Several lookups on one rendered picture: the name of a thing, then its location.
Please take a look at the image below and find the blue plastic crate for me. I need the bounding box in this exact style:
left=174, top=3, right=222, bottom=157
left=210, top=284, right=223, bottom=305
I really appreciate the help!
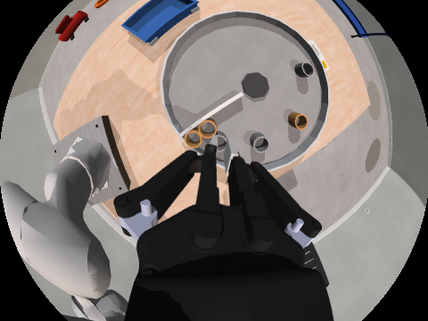
left=121, top=0, right=200, bottom=46

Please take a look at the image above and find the grey metal bushing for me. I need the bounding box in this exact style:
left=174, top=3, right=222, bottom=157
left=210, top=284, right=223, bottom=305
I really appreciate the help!
left=294, top=62, right=314, bottom=78
left=215, top=131, right=226, bottom=152
left=250, top=133, right=270, bottom=153

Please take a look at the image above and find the grey round turning table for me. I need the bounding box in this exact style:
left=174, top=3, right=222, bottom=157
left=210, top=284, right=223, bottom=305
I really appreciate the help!
left=160, top=10, right=330, bottom=172

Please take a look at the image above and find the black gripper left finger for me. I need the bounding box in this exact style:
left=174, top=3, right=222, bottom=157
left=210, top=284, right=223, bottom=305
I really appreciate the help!
left=113, top=135, right=222, bottom=249

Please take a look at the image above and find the bronze bushing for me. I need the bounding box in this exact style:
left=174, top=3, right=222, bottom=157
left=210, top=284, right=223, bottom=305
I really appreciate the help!
left=198, top=119, right=217, bottom=138
left=185, top=128, right=203, bottom=148
left=288, top=112, right=308, bottom=130

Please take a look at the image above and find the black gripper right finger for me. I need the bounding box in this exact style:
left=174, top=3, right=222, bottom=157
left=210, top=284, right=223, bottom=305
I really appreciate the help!
left=224, top=137, right=322, bottom=251

